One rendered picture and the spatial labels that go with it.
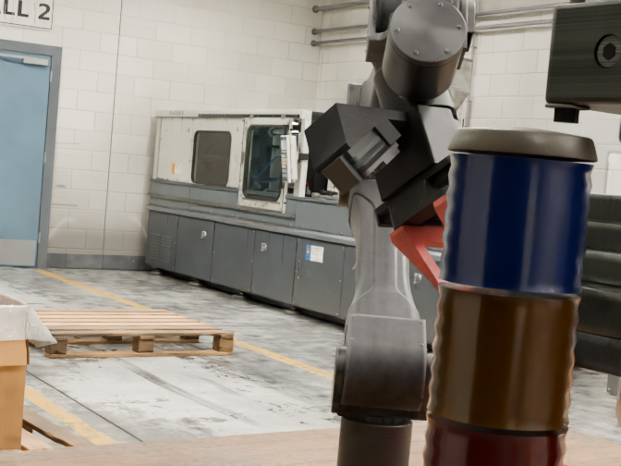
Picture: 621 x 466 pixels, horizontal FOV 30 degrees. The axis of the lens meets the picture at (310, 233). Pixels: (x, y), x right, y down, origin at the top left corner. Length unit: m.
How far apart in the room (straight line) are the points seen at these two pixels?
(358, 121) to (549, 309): 0.57
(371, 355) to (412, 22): 0.28
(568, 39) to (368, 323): 0.45
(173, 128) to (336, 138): 10.96
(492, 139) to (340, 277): 8.62
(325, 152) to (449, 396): 0.57
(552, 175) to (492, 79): 10.45
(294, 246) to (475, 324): 9.21
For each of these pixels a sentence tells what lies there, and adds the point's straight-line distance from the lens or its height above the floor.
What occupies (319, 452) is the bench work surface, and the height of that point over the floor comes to 0.90.
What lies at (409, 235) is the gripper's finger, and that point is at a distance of 0.89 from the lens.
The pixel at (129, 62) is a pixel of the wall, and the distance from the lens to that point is 12.17.
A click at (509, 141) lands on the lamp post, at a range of 0.29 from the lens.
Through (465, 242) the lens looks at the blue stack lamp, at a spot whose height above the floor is 1.17.
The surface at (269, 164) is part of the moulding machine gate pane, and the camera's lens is 9.92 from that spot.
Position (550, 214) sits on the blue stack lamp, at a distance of 0.30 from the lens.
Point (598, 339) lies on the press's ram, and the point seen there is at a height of 1.12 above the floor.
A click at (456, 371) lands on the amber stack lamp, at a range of 0.30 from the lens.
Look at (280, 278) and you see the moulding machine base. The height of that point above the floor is 0.27.
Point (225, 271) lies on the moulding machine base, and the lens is 10.55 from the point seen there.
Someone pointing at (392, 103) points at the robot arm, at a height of 1.24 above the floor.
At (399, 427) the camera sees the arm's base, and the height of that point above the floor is 0.97.
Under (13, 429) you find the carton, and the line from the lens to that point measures 4.16.
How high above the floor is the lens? 1.18
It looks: 3 degrees down
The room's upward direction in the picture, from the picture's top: 5 degrees clockwise
